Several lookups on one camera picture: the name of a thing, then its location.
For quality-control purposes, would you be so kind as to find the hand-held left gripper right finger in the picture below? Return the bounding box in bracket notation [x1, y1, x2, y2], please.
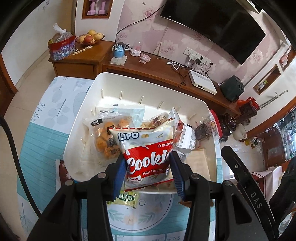
[169, 152, 264, 241]

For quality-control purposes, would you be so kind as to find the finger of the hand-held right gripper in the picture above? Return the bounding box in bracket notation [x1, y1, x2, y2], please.
[221, 146, 251, 186]

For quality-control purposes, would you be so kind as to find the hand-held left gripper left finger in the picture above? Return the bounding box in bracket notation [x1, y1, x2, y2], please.
[26, 153, 126, 241]

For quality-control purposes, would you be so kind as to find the tan snack packet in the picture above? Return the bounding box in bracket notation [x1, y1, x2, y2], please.
[191, 148, 211, 182]

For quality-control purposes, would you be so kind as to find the red white cookie packet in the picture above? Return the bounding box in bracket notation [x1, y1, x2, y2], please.
[109, 126, 176, 192]

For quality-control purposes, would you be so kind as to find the dark red snack packet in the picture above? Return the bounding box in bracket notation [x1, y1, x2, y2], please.
[195, 110, 223, 142]

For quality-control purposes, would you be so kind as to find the clear bag of orange pastries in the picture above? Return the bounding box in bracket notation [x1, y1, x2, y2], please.
[83, 116, 132, 160]

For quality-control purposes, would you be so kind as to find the white printed wrapper packet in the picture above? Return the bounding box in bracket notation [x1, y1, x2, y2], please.
[168, 108, 197, 152]

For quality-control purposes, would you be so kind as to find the light blue snack packet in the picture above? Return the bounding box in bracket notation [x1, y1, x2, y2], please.
[95, 104, 146, 127]

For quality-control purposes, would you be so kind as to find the white plastic storage bin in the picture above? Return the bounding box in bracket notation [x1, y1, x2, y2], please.
[63, 72, 221, 195]

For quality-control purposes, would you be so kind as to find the white red-trimmed cloth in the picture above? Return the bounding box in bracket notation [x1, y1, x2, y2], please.
[251, 166, 284, 202]

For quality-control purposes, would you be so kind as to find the green yellow snack packet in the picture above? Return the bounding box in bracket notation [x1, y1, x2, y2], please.
[107, 191, 140, 208]

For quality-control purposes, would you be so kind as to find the white pot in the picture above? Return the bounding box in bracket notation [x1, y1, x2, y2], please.
[232, 126, 248, 141]

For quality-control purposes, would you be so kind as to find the brown ceramic jar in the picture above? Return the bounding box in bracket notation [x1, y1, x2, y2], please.
[218, 113, 237, 142]

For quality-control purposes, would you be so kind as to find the dark carved vase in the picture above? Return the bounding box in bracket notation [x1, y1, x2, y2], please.
[239, 102, 258, 118]

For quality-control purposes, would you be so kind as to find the red plastic bag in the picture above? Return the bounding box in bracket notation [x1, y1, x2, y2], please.
[237, 97, 260, 109]

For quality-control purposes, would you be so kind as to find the dark green appliance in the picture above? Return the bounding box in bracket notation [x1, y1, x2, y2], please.
[220, 75, 245, 102]

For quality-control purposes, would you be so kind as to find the grey metal rod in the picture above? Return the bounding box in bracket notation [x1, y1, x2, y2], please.
[259, 90, 289, 109]

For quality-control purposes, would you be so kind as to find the white set-top box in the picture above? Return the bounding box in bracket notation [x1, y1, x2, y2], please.
[188, 70, 218, 95]

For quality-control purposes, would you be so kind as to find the wooden television cabinet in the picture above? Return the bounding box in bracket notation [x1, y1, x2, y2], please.
[48, 40, 242, 116]

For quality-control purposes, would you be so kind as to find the pale paper sheet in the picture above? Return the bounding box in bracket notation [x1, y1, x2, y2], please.
[109, 56, 128, 66]

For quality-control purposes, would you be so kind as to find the blue snow globe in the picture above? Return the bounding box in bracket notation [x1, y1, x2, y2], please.
[113, 42, 126, 58]

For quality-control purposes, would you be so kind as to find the pink round ornament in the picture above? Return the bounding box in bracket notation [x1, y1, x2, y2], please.
[129, 42, 142, 56]

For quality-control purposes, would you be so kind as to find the cream beaded stick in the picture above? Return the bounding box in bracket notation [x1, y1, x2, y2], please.
[72, 45, 93, 55]

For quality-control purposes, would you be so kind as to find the black flat television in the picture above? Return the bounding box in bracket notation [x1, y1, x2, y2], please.
[159, 0, 266, 66]

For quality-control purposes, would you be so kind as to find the red printed gift bag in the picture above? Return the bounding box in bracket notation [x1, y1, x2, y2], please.
[48, 35, 77, 61]

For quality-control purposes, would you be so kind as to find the basket of fruit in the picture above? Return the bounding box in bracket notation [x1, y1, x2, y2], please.
[75, 29, 105, 45]

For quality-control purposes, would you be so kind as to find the brown wooden door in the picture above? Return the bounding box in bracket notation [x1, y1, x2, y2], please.
[0, 54, 18, 116]

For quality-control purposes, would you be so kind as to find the clear plastic bag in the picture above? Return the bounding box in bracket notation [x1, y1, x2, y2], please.
[52, 23, 74, 43]

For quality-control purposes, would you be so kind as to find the wooden wall niche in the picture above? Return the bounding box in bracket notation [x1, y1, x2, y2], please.
[82, 0, 114, 19]
[253, 64, 281, 95]
[279, 45, 296, 72]

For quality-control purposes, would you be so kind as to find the black cables bundle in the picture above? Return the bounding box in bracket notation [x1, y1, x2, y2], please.
[178, 56, 222, 87]

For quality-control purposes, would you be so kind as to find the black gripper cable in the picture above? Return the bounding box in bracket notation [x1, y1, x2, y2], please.
[0, 115, 41, 219]

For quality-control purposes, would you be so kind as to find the white cable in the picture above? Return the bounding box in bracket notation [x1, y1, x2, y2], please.
[166, 59, 192, 71]

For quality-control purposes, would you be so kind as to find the white wall outlet strip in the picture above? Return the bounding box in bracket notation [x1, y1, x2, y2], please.
[184, 47, 212, 66]

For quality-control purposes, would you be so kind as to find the black television power cable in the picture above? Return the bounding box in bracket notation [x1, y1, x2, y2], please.
[115, 0, 167, 44]

